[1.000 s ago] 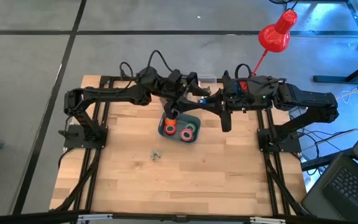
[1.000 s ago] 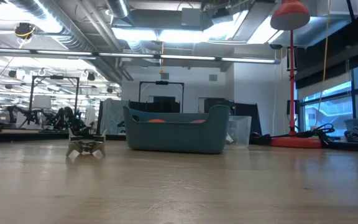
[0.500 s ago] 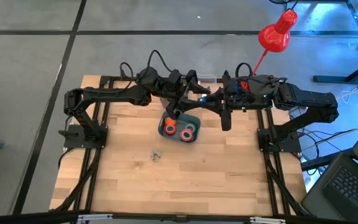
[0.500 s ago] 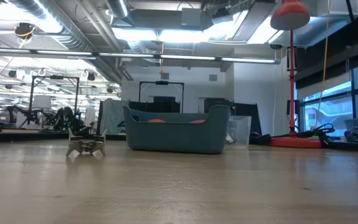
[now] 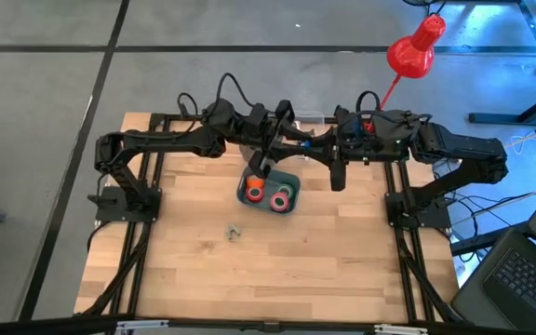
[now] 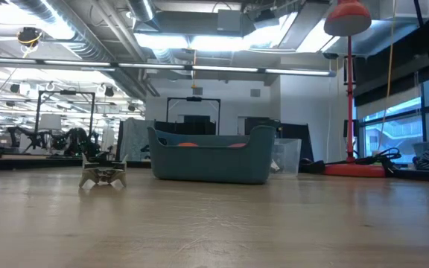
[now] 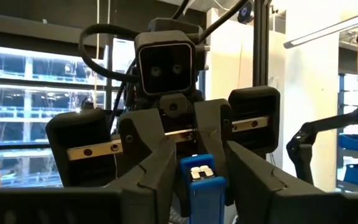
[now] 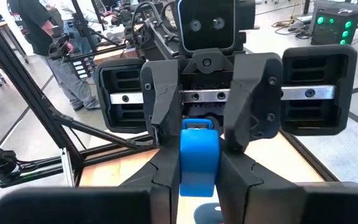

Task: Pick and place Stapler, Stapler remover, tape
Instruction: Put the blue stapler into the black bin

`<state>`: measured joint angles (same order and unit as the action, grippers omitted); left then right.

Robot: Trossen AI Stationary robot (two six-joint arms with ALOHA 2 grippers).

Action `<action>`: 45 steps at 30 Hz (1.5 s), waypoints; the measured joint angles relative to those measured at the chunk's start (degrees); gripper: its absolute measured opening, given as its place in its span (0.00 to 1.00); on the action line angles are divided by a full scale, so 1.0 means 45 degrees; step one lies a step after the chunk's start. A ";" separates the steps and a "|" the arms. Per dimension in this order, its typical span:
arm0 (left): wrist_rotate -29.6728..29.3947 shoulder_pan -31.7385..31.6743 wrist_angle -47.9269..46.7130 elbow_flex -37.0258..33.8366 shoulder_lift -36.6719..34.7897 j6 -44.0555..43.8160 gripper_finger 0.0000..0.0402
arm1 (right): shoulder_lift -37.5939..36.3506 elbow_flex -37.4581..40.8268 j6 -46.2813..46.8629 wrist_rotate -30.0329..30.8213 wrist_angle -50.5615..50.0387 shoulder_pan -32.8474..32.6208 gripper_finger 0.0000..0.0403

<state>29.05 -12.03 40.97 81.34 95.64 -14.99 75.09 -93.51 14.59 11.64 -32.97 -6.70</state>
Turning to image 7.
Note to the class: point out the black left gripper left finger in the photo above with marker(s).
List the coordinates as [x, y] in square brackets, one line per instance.
[148, 193]

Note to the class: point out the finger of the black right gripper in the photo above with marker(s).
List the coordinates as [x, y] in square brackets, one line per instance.
[213, 124]
[138, 130]

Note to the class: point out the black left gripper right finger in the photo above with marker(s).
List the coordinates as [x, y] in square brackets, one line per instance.
[250, 186]

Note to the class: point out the blue stapler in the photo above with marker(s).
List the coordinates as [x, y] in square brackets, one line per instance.
[205, 199]

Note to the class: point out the black background robot arm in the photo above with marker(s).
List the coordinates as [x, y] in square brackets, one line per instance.
[322, 124]

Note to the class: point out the ceiling light strip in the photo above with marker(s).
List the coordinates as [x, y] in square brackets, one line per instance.
[331, 29]

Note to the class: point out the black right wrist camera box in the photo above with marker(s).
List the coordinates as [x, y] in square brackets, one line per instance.
[166, 62]

